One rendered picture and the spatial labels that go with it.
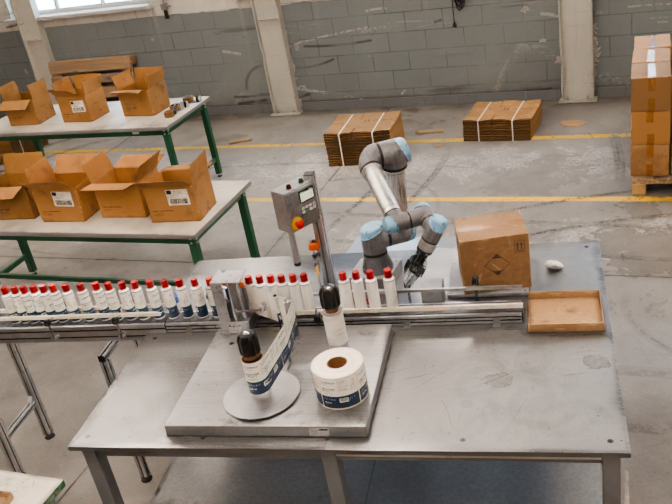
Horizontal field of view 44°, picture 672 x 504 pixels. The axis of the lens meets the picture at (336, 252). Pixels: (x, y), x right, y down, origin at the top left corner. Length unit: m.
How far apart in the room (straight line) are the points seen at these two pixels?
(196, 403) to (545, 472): 1.52
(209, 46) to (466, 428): 7.37
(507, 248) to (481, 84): 5.28
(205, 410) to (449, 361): 0.99
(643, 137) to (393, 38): 3.41
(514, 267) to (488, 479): 0.93
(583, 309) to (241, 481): 1.72
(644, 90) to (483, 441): 3.81
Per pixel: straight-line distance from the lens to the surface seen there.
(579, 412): 3.12
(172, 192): 5.20
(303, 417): 3.16
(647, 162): 6.50
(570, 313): 3.64
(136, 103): 7.74
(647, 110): 6.36
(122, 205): 5.54
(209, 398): 3.39
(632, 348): 4.88
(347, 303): 3.67
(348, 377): 3.08
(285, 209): 3.53
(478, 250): 3.67
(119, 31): 10.40
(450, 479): 3.78
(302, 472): 3.94
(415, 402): 3.21
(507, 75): 8.78
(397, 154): 3.69
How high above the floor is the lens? 2.81
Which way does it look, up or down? 27 degrees down
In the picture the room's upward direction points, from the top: 11 degrees counter-clockwise
